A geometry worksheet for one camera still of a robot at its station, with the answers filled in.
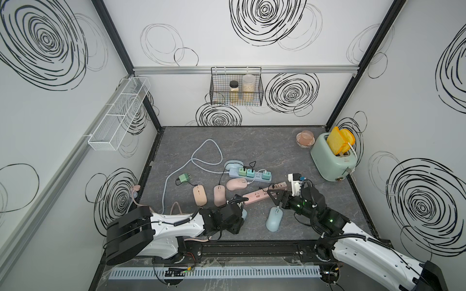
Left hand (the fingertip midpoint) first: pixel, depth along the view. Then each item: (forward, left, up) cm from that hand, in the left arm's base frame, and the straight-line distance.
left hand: (239, 222), depth 81 cm
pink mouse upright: (+12, +10, +1) cm, 16 cm away
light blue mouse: (+3, -2, +1) cm, 4 cm away
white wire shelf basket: (+21, +54, +32) cm, 66 cm away
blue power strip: (+22, -9, +3) cm, 25 cm away
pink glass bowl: (+48, -39, +5) cm, 62 cm away
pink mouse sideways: (+18, +3, +1) cm, 19 cm away
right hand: (+7, -13, +14) cm, 21 cm away
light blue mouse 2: (+1, -16, +2) cm, 16 cm away
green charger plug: (+21, +29, +2) cm, 36 cm away
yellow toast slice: (+32, -47, +23) cm, 61 cm away
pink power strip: (+12, -11, +4) cm, 17 cm away
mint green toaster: (+22, -43, +14) cm, 51 cm away
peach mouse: (+12, +20, +1) cm, 23 cm away
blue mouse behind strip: (+28, +4, +5) cm, 29 cm away
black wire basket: (+52, +11, +34) cm, 63 cm away
